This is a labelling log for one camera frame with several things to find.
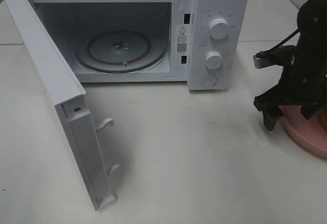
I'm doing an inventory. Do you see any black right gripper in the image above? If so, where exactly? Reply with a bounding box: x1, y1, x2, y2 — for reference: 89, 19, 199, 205
253, 43, 326, 131

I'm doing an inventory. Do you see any pink round plate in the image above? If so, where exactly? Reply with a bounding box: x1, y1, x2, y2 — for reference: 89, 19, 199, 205
281, 106, 326, 158

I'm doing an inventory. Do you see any round white door button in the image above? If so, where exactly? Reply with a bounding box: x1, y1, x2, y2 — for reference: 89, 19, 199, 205
201, 74, 217, 87

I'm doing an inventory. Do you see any white microwave door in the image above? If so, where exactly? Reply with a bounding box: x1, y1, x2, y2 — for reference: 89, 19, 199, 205
5, 0, 119, 211

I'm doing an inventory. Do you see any burger with lettuce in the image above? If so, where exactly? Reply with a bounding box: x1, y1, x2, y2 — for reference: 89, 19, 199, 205
317, 106, 327, 130

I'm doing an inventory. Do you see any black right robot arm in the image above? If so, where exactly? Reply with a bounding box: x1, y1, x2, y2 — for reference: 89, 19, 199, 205
253, 0, 326, 131

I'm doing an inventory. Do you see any lower white timer knob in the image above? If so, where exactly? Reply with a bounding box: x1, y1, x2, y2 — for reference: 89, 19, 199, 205
205, 51, 223, 70

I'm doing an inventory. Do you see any upper white power knob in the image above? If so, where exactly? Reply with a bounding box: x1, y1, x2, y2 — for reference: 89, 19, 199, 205
208, 16, 230, 40

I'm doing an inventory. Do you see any white microwave oven body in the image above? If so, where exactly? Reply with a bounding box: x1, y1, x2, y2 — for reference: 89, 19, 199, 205
29, 0, 247, 90

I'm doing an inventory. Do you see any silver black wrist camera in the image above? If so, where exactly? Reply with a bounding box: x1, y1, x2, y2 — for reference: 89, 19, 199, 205
253, 45, 296, 69

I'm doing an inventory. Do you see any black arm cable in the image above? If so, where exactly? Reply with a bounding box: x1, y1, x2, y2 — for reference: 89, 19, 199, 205
258, 29, 302, 56

